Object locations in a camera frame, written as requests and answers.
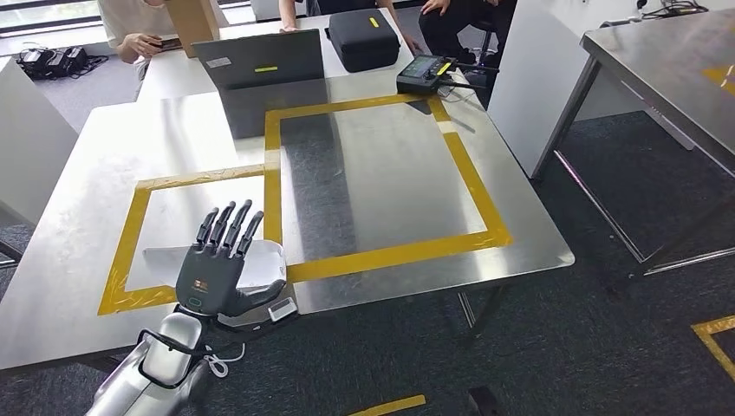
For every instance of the person's hand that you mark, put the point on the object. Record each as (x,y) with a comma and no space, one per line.
(434,6)
(412,45)
(140,44)
(288,28)

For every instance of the white plastic shell part scribbled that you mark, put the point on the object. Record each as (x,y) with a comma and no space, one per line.
(163,261)

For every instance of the person's forearm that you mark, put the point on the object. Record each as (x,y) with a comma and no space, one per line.
(126,54)
(396,17)
(287,12)

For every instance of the stainless steel workbench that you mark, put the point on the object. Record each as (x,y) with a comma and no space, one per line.
(402,172)

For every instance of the black remote controller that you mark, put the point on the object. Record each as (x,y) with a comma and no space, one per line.
(422,72)

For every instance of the black phone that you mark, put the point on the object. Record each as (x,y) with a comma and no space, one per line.
(169,43)

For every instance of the person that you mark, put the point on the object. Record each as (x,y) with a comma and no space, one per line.
(126,17)
(465,23)
(344,6)

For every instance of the grey laptop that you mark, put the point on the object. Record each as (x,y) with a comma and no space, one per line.
(264,57)

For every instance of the black hard case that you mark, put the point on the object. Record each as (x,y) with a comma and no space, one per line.
(362,40)

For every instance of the cardboard box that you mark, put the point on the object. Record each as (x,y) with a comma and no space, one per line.
(192,23)

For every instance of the black power adapters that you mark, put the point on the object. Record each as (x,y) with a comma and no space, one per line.
(52,62)

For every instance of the white panel table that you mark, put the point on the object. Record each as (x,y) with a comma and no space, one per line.
(528,86)

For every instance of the white cabinet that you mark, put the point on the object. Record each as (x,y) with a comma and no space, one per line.
(29,143)

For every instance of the stainless steel table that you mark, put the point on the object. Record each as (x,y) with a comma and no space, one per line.
(660,57)

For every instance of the yellow floor tape square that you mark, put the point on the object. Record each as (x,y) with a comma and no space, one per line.
(390,405)

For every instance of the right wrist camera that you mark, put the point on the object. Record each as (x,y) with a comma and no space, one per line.
(485,402)

